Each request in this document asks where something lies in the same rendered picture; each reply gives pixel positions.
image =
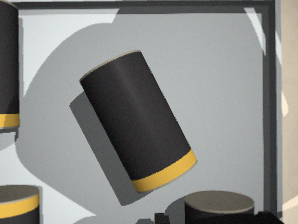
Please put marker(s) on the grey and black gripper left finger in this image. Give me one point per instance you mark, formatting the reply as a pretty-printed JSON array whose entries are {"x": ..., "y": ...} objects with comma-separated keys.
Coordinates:
[{"x": 160, "y": 218}]

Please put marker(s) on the black battery with gold end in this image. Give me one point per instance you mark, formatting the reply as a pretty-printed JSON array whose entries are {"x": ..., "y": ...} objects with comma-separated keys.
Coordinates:
[
  {"x": 218, "y": 207},
  {"x": 9, "y": 66},
  {"x": 19, "y": 204},
  {"x": 138, "y": 121}
]

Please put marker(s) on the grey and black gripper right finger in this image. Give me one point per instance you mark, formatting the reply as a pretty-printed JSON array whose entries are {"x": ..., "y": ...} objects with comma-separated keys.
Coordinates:
[{"x": 266, "y": 217}]

